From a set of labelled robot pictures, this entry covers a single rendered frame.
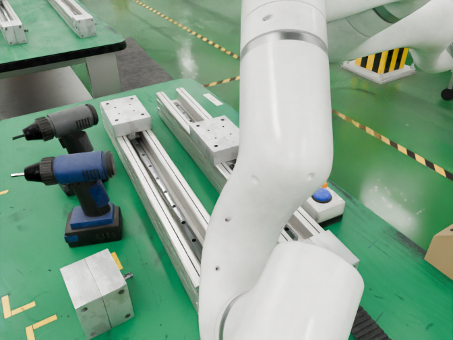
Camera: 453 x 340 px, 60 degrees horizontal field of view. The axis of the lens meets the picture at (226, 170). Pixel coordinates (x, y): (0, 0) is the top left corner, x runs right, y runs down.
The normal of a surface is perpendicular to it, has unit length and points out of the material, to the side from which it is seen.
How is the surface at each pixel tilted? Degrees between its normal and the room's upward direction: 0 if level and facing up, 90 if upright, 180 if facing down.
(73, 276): 0
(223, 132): 0
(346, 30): 113
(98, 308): 90
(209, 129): 0
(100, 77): 90
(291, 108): 35
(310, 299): 22
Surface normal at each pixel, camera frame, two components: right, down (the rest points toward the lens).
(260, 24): -0.63, -0.28
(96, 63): 0.51, 0.50
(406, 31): 0.02, 0.55
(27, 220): -0.01, -0.81
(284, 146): -0.21, -0.20
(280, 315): -0.29, -0.66
